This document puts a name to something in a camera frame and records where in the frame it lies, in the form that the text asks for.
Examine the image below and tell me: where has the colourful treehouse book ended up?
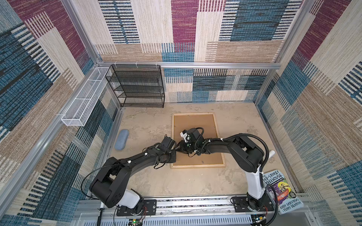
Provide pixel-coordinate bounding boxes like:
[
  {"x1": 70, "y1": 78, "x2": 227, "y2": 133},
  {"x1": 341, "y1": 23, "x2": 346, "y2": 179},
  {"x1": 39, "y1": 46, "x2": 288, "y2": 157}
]
[{"x1": 263, "y1": 170, "x2": 304, "y2": 215}]

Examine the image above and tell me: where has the white wire mesh basket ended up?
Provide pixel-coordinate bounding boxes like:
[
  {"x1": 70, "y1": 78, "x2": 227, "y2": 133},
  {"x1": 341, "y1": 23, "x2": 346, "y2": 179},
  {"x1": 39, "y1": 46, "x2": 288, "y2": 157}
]
[{"x1": 61, "y1": 67, "x2": 109, "y2": 127}]

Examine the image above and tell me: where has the small white cylinder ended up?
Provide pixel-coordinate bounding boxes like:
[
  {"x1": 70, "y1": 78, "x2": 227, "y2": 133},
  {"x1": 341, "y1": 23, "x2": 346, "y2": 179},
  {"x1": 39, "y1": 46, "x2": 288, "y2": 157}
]
[{"x1": 268, "y1": 150, "x2": 275, "y2": 159}]

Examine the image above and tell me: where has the black white marker pen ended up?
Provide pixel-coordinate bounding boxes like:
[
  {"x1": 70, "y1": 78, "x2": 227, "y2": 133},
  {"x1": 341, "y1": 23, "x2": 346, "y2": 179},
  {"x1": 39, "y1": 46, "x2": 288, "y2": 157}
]
[{"x1": 96, "y1": 202, "x2": 104, "y2": 226}]

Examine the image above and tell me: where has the light wooden picture frame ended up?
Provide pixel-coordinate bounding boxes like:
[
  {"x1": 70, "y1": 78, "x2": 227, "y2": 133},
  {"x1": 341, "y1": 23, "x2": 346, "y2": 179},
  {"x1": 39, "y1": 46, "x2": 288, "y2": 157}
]
[{"x1": 171, "y1": 112, "x2": 226, "y2": 169}]

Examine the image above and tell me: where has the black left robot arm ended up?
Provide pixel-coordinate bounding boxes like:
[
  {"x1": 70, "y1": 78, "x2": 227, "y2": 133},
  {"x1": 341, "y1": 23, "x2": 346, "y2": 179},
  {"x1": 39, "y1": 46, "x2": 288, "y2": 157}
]
[{"x1": 89, "y1": 136, "x2": 176, "y2": 216}]

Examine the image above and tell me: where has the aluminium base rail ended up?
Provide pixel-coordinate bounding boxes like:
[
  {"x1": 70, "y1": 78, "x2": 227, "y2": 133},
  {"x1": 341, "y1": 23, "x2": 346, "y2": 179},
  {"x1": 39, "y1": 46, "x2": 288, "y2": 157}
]
[{"x1": 71, "y1": 195, "x2": 275, "y2": 226}]

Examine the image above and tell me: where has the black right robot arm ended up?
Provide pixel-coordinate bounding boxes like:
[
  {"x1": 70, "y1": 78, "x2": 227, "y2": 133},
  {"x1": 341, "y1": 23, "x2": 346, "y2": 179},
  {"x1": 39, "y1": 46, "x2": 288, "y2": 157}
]
[{"x1": 176, "y1": 127, "x2": 270, "y2": 211}]

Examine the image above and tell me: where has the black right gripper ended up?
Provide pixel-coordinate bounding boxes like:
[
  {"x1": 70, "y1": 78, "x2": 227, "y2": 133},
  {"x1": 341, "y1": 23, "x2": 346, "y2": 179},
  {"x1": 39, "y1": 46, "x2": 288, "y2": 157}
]
[{"x1": 173, "y1": 140, "x2": 198, "y2": 154}]

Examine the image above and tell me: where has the blue grey glasses case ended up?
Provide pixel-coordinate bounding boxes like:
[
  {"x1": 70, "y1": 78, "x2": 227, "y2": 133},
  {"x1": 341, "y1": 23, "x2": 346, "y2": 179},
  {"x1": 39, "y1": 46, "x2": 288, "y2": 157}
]
[{"x1": 114, "y1": 129, "x2": 129, "y2": 151}]

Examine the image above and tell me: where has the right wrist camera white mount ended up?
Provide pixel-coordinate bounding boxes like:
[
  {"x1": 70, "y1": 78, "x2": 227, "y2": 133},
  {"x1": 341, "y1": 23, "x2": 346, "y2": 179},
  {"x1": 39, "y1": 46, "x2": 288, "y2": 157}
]
[{"x1": 180, "y1": 130, "x2": 191, "y2": 143}]

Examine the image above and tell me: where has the brown frame backing board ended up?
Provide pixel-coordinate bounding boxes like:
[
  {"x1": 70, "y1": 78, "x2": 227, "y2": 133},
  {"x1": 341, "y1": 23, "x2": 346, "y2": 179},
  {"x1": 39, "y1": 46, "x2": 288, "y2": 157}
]
[{"x1": 173, "y1": 114, "x2": 224, "y2": 166}]

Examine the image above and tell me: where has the black wire mesh shelf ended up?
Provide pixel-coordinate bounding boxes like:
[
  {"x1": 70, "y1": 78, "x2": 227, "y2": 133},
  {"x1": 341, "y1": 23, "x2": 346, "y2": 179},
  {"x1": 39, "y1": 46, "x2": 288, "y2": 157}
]
[{"x1": 105, "y1": 65, "x2": 166, "y2": 108}]

